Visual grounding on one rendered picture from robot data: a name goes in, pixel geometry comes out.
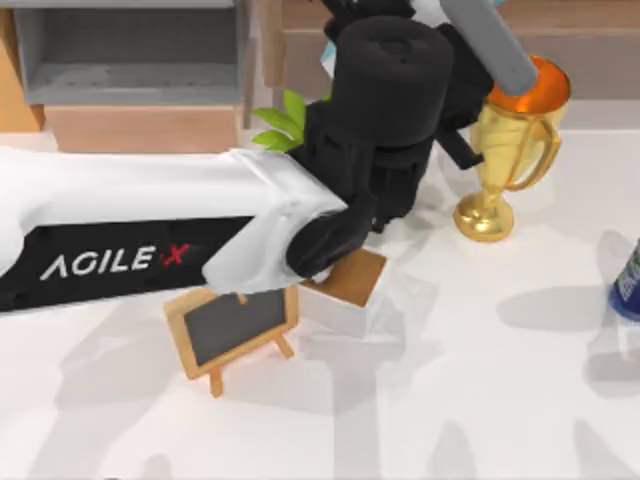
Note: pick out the gold trophy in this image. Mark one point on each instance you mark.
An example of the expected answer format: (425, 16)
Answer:
(510, 145)

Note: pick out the wooden cupboard with drawers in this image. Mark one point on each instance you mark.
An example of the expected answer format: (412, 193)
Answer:
(590, 40)

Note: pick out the pale teal object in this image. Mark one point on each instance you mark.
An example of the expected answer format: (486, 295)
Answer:
(328, 57)

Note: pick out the white square pot brown top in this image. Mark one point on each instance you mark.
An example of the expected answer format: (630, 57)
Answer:
(352, 290)

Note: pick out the green leafy plant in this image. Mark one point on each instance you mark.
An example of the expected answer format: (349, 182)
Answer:
(282, 125)

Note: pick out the blue bottle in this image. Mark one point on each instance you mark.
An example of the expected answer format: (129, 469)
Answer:
(627, 290)

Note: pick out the wooden framed blackboard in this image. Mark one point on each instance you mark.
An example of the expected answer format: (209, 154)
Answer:
(235, 325)

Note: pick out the grey cabinet dark inside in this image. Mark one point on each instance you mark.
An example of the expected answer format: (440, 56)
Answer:
(135, 50)

